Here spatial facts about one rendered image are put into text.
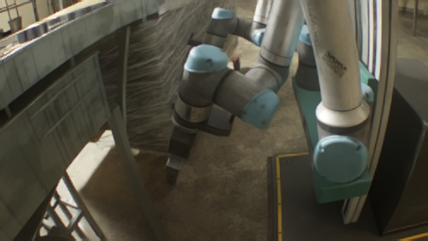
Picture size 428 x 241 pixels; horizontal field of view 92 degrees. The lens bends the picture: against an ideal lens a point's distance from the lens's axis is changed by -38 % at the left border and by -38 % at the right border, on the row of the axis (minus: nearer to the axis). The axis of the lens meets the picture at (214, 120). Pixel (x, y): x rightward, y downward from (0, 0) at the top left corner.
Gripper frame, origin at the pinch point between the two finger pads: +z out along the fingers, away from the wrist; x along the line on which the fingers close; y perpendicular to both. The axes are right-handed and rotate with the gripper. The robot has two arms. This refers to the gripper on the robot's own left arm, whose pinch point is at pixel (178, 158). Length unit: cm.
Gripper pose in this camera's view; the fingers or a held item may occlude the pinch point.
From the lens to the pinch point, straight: 79.3
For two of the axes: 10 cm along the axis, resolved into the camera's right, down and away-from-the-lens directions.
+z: -2.5, 7.0, 6.6
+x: -2.0, 6.3, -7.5
